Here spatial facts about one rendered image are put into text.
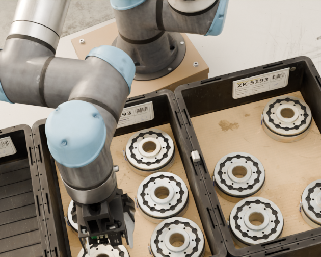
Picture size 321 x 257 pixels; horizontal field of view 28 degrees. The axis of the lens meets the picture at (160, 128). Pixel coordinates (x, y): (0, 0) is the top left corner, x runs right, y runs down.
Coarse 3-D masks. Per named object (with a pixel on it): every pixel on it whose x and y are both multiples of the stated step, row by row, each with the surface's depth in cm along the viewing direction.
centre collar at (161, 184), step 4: (156, 184) 127; (160, 184) 127; (164, 184) 127; (168, 184) 127; (152, 188) 127; (156, 188) 127; (168, 188) 126; (172, 188) 126; (152, 192) 126; (172, 192) 126; (152, 196) 125; (168, 196) 125; (172, 196) 125; (152, 200) 126; (156, 200) 125; (160, 200) 125; (164, 200) 125; (168, 200) 125
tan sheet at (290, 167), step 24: (192, 120) 140; (216, 120) 139; (240, 120) 139; (312, 120) 137; (216, 144) 136; (240, 144) 135; (264, 144) 135; (288, 144) 134; (312, 144) 134; (264, 168) 131; (288, 168) 131; (312, 168) 131; (216, 192) 129; (264, 192) 128; (288, 192) 128; (288, 216) 125
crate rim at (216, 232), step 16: (144, 96) 132; (160, 96) 132; (176, 112) 129; (32, 128) 130; (192, 160) 124; (48, 192) 121; (48, 208) 120; (208, 208) 116; (48, 224) 117; (224, 256) 110
